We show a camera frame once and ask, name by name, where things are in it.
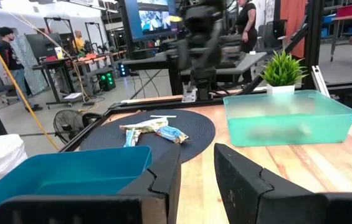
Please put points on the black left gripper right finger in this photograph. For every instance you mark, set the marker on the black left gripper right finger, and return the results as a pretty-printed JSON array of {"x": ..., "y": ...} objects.
[{"x": 241, "y": 193}]

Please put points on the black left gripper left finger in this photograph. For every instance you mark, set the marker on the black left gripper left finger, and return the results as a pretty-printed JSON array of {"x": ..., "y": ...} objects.
[{"x": 163, "y": 180}]

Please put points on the blue orange granola bar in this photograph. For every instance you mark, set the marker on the blue orange granola bar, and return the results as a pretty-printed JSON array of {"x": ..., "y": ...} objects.
[{"x": 171, "y": 133}]

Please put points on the green tan granola bar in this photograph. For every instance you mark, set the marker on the green tan granola bar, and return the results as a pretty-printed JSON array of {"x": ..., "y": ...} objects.
[{"x": 144, "y": 125}]

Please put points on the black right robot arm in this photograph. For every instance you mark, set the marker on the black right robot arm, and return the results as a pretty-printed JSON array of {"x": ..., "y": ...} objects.
[{"x": 202, "y": 79}]

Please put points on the person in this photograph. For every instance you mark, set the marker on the person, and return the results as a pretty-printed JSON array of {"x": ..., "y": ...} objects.
[
  {"x": 10, "y": 59},
  {"x": 78, "y": 42},
  {"x": 247, "y": 21}
]

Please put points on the large monitor screen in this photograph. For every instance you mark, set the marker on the large monitor screen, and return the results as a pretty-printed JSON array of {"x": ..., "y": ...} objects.
[{"x": 150, "y": 18}]

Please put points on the white stick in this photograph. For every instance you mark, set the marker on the white stick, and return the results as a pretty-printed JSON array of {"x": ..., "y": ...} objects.
[{"x": 163, "y": 116}]

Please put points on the teal translucent plastic bin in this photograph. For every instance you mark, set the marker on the teal translucent plastic bin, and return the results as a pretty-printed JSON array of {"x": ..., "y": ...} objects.
[{"x": 288, "y": 124}]

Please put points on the green plant in white pot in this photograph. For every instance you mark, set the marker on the green plant in white pot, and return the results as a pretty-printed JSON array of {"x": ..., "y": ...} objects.
[{"x": 283, "y": 70}]

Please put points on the blue plastic bin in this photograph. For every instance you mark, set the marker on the blue plastic bin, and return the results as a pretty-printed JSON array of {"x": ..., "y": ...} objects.
[{"x": 69, "y": 171}]

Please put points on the computer with green lights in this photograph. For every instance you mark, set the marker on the computer with green lights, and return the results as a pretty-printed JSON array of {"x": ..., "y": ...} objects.
[{"x": 106, "y": 80}]

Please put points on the orange panel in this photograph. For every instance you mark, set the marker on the orange panel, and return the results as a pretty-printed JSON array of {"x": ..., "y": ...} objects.
[{"x": 292, "y": 25}]

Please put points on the black floor fan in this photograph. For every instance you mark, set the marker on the black floor fan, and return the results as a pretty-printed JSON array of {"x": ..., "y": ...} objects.
[{"x": 68, "y": 124}]

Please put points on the white aluminium profile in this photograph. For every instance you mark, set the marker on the white aluminium profile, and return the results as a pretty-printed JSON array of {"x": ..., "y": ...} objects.
[{"x": 319, "y": 81}]

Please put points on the black desk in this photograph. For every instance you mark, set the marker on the black desk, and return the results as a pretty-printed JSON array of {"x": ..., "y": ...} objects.
[{"x": 54, "y": 62}]

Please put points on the wooden top table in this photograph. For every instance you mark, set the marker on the wooden top table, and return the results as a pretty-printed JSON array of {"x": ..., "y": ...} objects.
[{"x": 350, "y": 18}]

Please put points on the red storage bin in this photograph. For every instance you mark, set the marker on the red storage bin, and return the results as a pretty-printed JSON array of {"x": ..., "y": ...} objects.
[{"x": 350, "y": 10}]

